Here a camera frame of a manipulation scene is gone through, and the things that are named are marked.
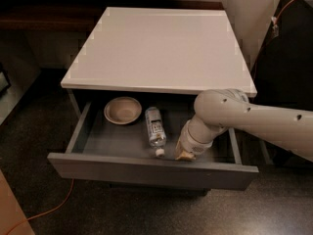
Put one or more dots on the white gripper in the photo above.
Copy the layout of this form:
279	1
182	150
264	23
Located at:
192	143

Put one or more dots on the clear plastic water bottle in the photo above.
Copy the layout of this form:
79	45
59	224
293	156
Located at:
156	133

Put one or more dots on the grey top drawer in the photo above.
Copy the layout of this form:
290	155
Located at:
121	154

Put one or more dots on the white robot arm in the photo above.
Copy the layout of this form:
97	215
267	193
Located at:
216	111

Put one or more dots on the grey drawer cabinet white top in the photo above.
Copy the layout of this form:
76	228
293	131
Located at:
136	51

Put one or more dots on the beige bowl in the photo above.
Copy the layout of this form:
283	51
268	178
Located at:
122	110

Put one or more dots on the dark cabinet at right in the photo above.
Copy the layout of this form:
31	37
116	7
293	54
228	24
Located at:
283	70

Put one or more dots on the light wooden board corner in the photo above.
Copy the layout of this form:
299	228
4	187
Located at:
11	212

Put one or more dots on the dark framed object at left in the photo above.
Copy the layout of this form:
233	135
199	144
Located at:
5	83

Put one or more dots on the dark wooden shelf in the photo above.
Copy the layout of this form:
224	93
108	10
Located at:
78	15

